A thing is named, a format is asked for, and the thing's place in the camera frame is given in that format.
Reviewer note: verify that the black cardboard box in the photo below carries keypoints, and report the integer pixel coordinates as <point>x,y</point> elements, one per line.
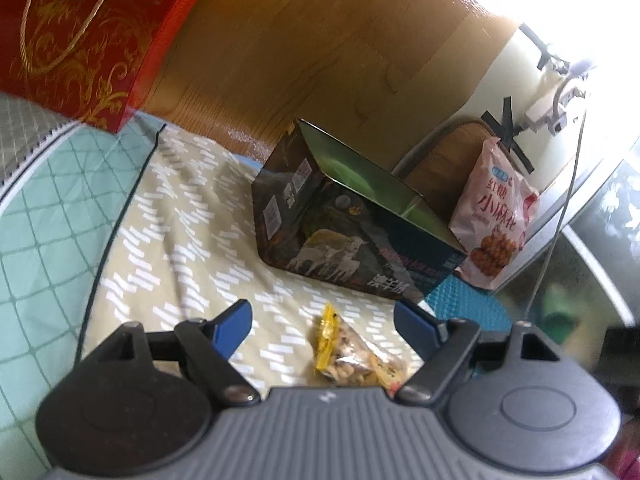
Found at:
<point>350,240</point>

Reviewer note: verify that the white wall socket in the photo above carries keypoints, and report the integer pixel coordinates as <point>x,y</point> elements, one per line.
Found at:
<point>545,115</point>

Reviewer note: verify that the wooden board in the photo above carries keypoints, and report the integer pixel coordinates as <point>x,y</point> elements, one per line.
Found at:
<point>300,50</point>

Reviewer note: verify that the black tape strip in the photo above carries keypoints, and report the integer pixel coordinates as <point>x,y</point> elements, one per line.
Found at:
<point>508,115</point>
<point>522,157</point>

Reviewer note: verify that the beige patterned cloth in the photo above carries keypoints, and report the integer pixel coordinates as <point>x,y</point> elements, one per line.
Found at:
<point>200,240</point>

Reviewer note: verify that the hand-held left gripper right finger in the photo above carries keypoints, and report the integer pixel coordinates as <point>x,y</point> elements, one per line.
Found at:
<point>415,322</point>

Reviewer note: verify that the yellow nut packet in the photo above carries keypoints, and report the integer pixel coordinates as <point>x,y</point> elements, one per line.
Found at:
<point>350,360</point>

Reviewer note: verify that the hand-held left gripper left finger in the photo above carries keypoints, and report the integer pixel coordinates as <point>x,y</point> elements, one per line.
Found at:
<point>232,325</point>

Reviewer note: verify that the blue patterned mat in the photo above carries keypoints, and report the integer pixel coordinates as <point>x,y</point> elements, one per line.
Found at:
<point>470,305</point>

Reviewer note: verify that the large pink snack bag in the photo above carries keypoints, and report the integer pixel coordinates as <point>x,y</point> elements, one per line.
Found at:
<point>490,210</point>

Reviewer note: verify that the red gift bag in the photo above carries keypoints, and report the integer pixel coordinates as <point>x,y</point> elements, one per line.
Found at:
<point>100,35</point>

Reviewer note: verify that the teal checked blanket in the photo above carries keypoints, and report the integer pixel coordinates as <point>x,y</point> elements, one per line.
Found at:
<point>50,260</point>

